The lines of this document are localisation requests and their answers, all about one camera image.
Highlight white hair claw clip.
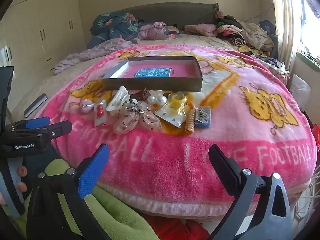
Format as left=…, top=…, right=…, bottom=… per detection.
left=106, top=86, right=132, bottom=112

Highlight grey cardboard box tray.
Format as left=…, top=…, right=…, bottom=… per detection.
left=102, top=56, right=203, bottom=92

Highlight yellow hair ties packet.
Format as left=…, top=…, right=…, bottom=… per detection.
left=155, top=92, right=192, bottom=128

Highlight cream curtain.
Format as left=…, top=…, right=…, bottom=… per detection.
left=271, top=0, right=300, bottom=73

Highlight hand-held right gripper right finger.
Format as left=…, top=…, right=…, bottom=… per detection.
left=209, top=144, right=293, bottom=240

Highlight cream wardrobe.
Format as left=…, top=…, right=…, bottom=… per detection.
left=0, top=0, right=87, bottom=98

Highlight polka dot bow hair clip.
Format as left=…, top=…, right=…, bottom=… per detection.
left=113, top=101, right=162, bottom=134

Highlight person's left hand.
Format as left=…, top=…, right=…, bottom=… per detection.
left=15, top=166, right=28, bottom=193

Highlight white plastic bag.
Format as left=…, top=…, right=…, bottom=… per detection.
left=289, top=72, right=312, bottom=113

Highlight lilac crumpled sheet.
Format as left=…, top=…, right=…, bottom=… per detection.
left=54, top=39, right=140, bottom=74

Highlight pink printed blanket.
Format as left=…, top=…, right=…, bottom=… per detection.
left=37, top=44, right=318, bottom=217

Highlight pink fleece garment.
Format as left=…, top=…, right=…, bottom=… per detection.
left=185, top=23, right=218, bottom=38

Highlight brown hair clip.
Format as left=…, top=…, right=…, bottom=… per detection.
left=131, top=87, right=150, bottom=101

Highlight pink fluffy hair clip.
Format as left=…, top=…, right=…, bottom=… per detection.
left=80, top=99, right=97, bottom=115

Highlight green fleece cloth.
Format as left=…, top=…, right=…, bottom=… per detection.
left=49, top=157, right=160, bottom=240

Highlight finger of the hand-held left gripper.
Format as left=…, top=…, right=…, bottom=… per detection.
left=37, top=120, right=73, bottom=138
left=5, top=117, right=51, bottom=133

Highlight dark floral quilt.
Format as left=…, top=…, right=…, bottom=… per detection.
left=87, top=12, right=144, bottom=49

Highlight pile of mixed clothes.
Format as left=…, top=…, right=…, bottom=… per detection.
left=215, top=10, right=279, bottom=58

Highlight dark notebook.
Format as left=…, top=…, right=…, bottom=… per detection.
left=24, top=94, right=48, bottom=118

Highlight lilac garment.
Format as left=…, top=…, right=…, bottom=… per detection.
left=139, top=21, right=179, bottom=40

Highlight window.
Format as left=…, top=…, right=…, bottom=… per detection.
left=297, top=0, right=320, bottom=55

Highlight white wire basket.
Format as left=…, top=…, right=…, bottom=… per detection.
left=295, top=170, right=320, bottom=240

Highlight blue card of hair pins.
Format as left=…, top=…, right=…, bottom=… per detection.
left=194, top=106, right=212, bottom=128

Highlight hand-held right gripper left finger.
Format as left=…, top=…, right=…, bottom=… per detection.
left=26, top=144, right=110, bottom=240

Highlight bead earrings clear packet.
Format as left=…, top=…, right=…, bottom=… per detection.
left=94, top=101, right=108, bottom=127

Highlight dark purple garment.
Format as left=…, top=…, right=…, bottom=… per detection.
left=255, top=54, right=290, bottom=77

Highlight pearl bow hair clip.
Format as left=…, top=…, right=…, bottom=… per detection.
left=147, top=90, right=168, bottom=105

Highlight orange spiral hair tie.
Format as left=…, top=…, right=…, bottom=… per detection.
left=185, top=107, right=197, bottom=133

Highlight grey bed headboard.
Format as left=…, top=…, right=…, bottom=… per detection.
left=110, top=2, right=218, bottom=30

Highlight red cloth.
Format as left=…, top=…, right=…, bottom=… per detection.
left=147, top=215, right=210, bottom=240

